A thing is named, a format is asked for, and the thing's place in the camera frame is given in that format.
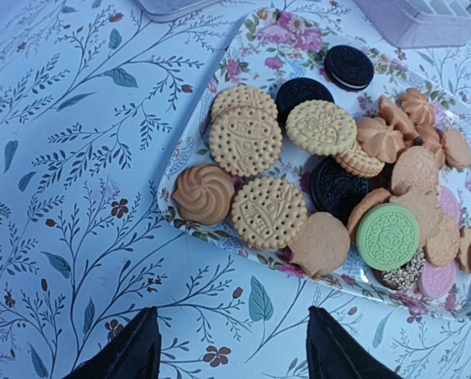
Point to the round beige biscuit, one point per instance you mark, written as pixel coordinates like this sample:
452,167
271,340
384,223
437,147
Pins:
245,141
268,213

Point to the floral rectangular tray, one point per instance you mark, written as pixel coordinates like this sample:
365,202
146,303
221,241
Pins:
327,183

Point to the green sandwich cookie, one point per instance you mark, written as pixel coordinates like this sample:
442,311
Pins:
387,237

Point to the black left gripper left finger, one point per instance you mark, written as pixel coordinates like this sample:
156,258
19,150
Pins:
133,353

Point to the chocolate sprinkle cookie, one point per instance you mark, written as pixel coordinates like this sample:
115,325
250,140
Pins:
405,276

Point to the silver tin lid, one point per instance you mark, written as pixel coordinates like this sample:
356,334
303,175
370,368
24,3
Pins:
162,11

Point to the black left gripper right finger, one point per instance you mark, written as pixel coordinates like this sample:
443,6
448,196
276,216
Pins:
333,353

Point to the black sandwich cookie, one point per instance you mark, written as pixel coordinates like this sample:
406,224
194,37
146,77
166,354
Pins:
299,90
348,67

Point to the orange swirl cookie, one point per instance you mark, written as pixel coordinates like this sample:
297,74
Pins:
204,194

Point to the beige sandwich biscuit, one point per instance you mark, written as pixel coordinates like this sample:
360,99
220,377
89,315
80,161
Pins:
321,127

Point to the pink divided cookie tin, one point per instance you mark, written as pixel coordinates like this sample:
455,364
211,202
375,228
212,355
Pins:
420,24

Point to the pink sandwich cookie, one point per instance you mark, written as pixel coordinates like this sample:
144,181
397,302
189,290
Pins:
435,281

